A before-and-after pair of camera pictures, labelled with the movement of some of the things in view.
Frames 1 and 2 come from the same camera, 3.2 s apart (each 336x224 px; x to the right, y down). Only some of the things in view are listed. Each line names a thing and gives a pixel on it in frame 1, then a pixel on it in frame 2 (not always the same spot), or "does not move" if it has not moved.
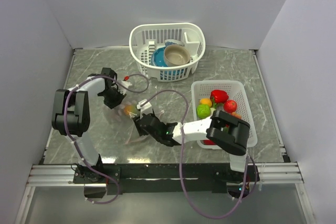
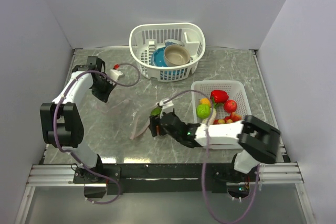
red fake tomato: (230, 106) does not move
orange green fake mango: (130, 108) to (156, 111)
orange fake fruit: (206, 101) does not move
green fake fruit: (203, 111) does not move
